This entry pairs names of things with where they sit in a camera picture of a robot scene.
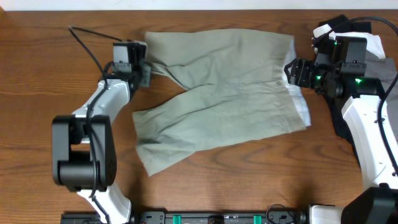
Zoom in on khaki grey shorts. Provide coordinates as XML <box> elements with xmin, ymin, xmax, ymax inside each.
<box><xmin>133</xmin><ymin>29</ymin><xmax>311</xmax><ymax>175</ymax></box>

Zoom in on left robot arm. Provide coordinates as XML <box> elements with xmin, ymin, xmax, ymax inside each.
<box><xmin>52</xmin><ymin>41</ymin><xmax>150</xmax><ymax>223</ymax></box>

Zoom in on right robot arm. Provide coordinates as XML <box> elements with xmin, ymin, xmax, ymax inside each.
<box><xmin>284</xmin><ymin>37</ymin><xmax>397</xmax><ymax>223</ymax></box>

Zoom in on black garment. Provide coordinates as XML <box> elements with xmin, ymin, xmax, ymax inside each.
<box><xmin>318</xmin><ymin>14</ymin><xmax>373</xmax><ymax>34</ymax></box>

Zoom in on white shirt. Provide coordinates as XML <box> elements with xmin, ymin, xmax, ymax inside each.
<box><xmin>313</xmin><ymin>24</ymin><xmax>386</xmax><ymax>59</ymax></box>

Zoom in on dark grey garment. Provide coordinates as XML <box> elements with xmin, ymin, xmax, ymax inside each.
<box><xmin>363</xmin><ymin>51</ymin><xmax>398</xmax><ymax>144</ymax></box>

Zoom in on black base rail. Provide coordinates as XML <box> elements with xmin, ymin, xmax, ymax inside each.
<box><xmin>60</xmin><ymin>203</ymin><xmax>312</xmax><ymax>224</ymax></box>

